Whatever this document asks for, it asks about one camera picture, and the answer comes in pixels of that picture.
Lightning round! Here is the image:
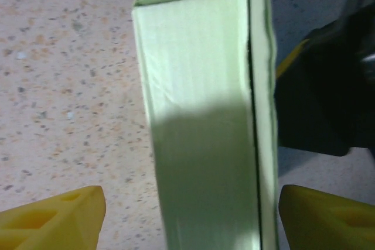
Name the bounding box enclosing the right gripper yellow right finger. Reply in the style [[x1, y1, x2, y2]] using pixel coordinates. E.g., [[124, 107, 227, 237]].
[[277, 184, 375, 250]]

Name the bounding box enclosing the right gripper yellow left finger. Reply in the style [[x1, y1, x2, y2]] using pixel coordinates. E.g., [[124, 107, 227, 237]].
[[0, 185, 107, 250]]

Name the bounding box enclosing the green paper box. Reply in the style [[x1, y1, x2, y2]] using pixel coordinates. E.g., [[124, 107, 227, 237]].
[[132, 0, 279, 250]]

